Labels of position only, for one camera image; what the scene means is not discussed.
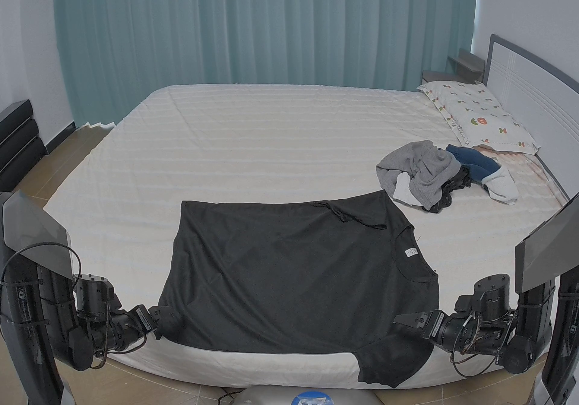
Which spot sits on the black chest of drawers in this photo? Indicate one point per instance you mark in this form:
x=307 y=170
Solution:
x=18 y=136

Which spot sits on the white printed pillow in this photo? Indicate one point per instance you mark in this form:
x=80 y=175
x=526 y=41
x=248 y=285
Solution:
x=484 y=118

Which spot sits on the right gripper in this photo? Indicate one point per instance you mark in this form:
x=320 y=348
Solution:
x=452 y=331

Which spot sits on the pile of clothes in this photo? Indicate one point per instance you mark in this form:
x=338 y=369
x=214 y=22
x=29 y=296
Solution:
x=429 y=172

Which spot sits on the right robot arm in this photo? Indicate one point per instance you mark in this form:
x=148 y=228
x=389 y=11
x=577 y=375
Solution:
x=543 y=249

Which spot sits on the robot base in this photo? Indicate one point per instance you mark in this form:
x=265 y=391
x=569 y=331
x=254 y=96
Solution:
x=271 y=398

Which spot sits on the bed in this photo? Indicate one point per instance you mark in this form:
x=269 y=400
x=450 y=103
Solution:
x=271 y=145

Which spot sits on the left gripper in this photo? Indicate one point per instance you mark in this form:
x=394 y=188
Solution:
x=131 y=326

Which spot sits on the blue-green curtain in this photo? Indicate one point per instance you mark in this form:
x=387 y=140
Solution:
x=249 y=9

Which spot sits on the grey bedside table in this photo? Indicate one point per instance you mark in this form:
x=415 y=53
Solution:
x=457 y=68

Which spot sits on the black T-shirt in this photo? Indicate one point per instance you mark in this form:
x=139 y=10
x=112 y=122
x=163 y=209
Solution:
x=294 y=281

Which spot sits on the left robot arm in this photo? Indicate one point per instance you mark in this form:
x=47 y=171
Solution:
x=27 y=303

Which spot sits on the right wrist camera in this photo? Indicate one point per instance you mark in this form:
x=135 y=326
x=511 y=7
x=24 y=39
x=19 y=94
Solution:
x=465 y=305

